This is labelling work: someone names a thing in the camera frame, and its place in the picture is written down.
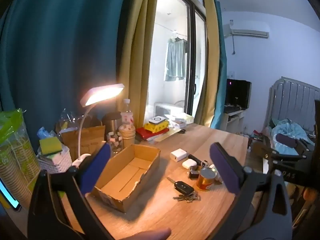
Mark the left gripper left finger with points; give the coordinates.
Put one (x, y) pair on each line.
(92, 167)

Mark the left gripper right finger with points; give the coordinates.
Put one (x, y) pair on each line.
(228, 168)

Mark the orange tin can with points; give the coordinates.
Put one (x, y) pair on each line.
(206, 179)

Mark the cardboard box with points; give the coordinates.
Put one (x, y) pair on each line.
(125, 176)

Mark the black car key fob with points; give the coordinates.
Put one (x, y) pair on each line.
(182, 187)

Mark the white medicine bottle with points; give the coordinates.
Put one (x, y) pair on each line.
(217, 178)

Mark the person's hand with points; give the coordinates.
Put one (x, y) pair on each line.
(161, 234)

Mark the white plastic basket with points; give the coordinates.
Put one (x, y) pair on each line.
(56, 163)

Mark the brown lamp packaging box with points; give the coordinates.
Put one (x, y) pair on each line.
(90, 139)

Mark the patterned glass jar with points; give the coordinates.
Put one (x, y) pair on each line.
(115, 140)

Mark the white earbuds case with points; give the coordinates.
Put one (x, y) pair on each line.
(187, 164)

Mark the light blue bedding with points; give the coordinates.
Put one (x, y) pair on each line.
(290, 130)

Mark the yellow green sponge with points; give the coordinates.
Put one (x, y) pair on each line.
(50, 145)

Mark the white tv stand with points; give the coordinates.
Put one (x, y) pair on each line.
(233, 122)

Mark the teal curtain right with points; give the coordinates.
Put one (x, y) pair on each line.
(222, 82)

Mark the teal curtain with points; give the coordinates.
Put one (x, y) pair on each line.
(52, 53)
(222, 82)

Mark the white power adapter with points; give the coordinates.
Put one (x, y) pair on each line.
(178, 154)

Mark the stack of paper cups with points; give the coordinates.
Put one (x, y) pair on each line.
(128, 133)

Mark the stainless steel thermos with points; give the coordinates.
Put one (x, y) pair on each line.
(112, 121)

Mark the clear water bottle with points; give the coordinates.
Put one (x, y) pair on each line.
(126, 113)

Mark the red book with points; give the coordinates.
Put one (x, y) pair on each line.
(145, 134)

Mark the grey bed headboard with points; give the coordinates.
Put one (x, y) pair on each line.
(294, 100)

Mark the yellow curtain right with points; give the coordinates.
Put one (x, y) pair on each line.
(206, 107)

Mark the yellow curtain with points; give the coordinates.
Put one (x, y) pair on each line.
(206, 107)
(135, 35)

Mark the black monitor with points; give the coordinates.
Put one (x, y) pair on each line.
(238, 93)

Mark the white desk lamp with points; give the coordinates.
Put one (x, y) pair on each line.
(95, 99)

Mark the yellow box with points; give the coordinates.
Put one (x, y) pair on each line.
(155, 128)

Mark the smartphone with lit screen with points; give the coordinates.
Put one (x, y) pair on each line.
(7, 199)

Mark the hanging grey clothes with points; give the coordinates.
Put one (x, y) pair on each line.
(175, 59)

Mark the teal curtain left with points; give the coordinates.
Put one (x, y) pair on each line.
(52, 53)

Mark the yellow curtain left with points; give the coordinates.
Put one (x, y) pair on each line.
(135, 35)

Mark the white air conditioner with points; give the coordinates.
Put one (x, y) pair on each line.
(246, 28)

